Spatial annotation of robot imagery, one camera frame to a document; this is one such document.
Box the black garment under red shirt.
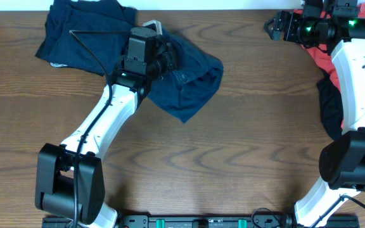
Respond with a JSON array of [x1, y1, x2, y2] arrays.
[[316, 21, 365, 141]]

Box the folded navy garment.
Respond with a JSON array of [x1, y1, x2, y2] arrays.
[[39, 0, 137, 75]]

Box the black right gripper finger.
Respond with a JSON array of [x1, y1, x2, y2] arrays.
[[264, 18, 283, 41], [264, 11, 290, 29]]

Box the folded black garment with print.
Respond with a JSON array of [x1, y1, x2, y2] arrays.
[[35, 47, 68, 68]]

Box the red printed t-shirt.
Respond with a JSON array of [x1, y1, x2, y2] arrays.
[[293, 2, 365, 149]]

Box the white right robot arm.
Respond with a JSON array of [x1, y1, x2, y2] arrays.
[[264, 7, 365, 227]]

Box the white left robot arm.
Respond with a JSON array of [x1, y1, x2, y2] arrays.
[[34, 42, 177, 227]]

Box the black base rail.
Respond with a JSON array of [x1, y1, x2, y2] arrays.
[[41, 210, 360, 228]]

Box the blue denim shorts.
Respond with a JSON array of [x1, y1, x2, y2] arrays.
[[148, 30, 224, 123]]

